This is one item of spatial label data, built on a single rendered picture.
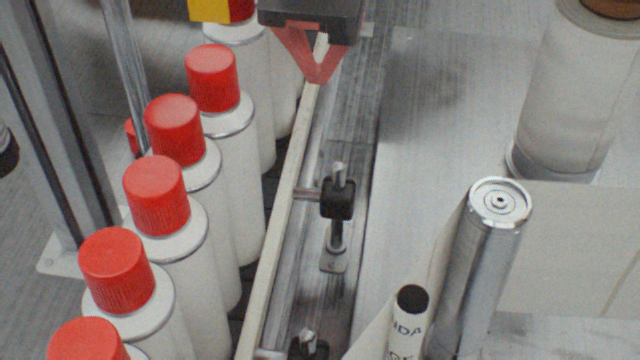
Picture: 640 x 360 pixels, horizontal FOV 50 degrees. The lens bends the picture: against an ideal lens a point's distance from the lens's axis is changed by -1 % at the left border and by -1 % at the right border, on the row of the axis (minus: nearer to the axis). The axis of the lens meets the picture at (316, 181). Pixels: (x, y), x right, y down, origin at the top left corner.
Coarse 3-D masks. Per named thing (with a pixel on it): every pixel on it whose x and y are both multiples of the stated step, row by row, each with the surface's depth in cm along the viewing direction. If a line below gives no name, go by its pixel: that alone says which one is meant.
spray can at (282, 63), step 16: (256, 0) 56; (272, 32) 58; (272, 48) 59; (272, 64) 60; (288, 64) 61; (272, 80) 62; (288, 80) 63; (288, 96) 64; (288, 112) 66; (288, 128) 67
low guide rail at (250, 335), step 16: (320, 32) 74; (320, 48) 72; (304, 96) 67; (304, 112) 65; (304, 128) 64; (304, 144) 64; (288, 160) 61; (288, 176) 60; (288, 192) 59; (288, 208) 59; (272, 224) 57; (272, 240) 56; (272, 256) 55; (272, 272) 54; (256, 288) 53; (256, 304) 52; (256, 320) 51; (240, 336) 50; (256, 336) 50; (240, 352) 49
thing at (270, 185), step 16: (304, 80) 74; (288, 144) 68; (272, 176) 65; (272, 192) 63; (272, 208) 62; (240, 272) 58; (256, 272) 58; (272, 288) 61; (240, 304) 56; (240, 320) 55
